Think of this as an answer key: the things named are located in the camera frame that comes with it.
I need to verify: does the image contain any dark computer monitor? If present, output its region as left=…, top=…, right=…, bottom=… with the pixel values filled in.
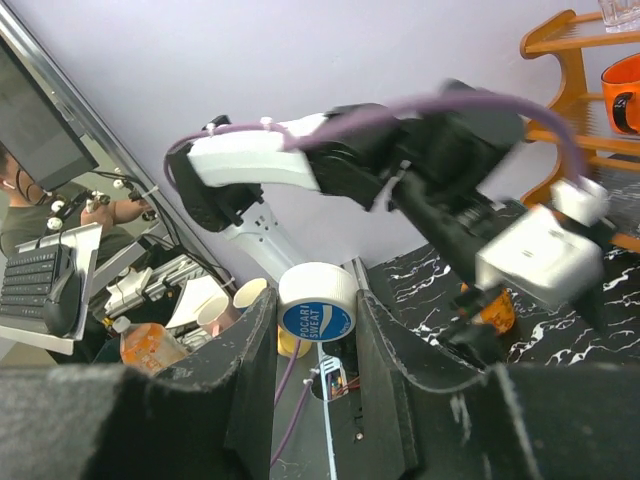
left=1, top=42, right=98, bottom=191

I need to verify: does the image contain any orange drink bottle background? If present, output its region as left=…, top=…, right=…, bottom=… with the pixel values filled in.
left=112, top=316, right=188, bottom=376

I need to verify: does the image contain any small white bottle cap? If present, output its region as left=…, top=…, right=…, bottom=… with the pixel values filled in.
left=277, top=262, right=359, bottom=343

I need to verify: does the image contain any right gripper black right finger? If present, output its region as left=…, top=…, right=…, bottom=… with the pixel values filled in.
left=356, top=291, right=639, bottom=479

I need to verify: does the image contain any yellow mug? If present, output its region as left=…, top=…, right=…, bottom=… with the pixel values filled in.
left=277, top=327, right=313, bottom=358

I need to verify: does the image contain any left clear glass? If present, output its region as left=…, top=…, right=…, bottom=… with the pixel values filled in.
left=598, top=0, right=640, bottom=33

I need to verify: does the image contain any cream blue mug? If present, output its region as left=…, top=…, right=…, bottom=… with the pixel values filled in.
left=232, top=278, right=269, bottom=313

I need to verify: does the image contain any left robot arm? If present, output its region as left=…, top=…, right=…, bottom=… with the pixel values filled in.
left=163, top=81, right=615, bottom=365

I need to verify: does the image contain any grey slotted cable duct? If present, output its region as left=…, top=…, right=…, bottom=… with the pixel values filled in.
left=316, top=345, right=338, bottom=480

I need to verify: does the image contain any black computer mouse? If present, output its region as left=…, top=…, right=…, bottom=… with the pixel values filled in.
left=43, top=267, right=82, bottom=338

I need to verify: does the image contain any person in dark shirt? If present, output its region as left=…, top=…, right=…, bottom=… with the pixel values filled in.
left=1, top=147, right=151, bottom=265

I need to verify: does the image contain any orange wooden shelf rack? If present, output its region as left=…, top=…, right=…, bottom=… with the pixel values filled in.
left=520, top=10, right=639, bottom=252

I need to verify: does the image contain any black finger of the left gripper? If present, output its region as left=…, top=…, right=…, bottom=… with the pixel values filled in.
left=574, top=283, right=607, bottom=333

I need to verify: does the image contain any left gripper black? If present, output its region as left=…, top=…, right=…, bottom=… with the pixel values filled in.
left=391, top=172, right=525, bottom=369

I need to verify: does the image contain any orange mug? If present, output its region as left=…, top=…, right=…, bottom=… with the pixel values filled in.
left=601, top=53, right=639, bottom=135

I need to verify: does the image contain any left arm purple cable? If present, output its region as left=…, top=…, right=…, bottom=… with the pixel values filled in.
left=164, top=92, right=589, bottom=189

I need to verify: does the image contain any black keyboard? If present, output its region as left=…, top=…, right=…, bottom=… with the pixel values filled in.
left=1, top=245, right=64, bottom=321

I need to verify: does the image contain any aluminium front rail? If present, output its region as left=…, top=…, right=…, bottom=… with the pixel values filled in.
left=341, top=257, right=370, bottom=290

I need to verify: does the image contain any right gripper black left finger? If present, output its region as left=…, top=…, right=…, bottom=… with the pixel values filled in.
left=1, top=288, right=278, bottom=479

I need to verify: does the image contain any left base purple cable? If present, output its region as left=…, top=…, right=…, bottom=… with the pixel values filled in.
left=269, top=339, right=321, bottom=469

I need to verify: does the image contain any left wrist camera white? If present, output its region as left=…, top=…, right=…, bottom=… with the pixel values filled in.
left=475, top=205, right=603, bottom=308

